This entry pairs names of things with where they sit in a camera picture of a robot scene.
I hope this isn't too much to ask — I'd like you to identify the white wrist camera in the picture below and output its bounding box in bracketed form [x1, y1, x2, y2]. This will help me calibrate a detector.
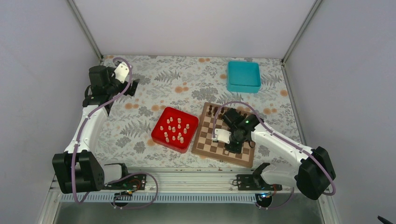
[114, 62, 130, 84]
[212, 128, 231, 144]

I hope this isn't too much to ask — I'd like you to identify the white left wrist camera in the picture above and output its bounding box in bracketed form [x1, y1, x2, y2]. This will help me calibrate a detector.
[114, 62, 130, 84]

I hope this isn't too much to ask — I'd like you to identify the red square plastic tray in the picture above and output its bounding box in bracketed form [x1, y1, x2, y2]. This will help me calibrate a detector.
[151, 107, 199, 154]

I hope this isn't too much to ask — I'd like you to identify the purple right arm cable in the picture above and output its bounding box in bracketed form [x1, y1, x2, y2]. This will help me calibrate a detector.
[211, 101, 337, 211]

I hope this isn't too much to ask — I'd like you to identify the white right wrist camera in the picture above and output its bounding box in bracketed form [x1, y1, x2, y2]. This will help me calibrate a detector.
[212, 128, 231, 144]

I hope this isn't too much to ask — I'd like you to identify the aluminium front rail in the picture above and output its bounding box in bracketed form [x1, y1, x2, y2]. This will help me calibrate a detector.
[38, 168, 339, 224]

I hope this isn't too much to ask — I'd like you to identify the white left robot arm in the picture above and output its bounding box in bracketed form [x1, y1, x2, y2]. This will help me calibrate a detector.
[52, 62, 139, 194]

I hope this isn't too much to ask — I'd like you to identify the teal square plastic bin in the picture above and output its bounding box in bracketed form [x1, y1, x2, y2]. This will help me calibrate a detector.
[226, 61, 261, 93]

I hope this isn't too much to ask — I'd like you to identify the aluminium corner frame post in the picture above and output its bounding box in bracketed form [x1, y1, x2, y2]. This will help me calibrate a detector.
[66, 0, 103, 62]

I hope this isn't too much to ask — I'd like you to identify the wooden chessboard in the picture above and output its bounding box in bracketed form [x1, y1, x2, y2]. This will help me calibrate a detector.
[191, 102, 255, 168]

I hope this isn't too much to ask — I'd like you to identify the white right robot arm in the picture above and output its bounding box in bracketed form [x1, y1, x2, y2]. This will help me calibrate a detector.
[212, 108, 336, 200]

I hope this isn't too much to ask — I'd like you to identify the right aluminium frame post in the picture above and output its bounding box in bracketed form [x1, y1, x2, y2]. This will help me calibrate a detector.
[282, 0, 323, 66]

